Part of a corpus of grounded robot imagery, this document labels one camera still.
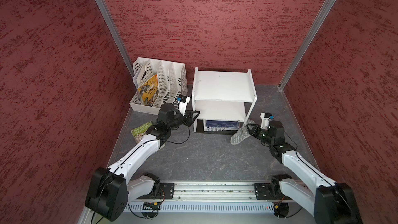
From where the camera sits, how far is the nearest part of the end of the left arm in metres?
0.61

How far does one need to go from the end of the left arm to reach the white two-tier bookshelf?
0.05m

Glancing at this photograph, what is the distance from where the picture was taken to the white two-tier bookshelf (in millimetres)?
702
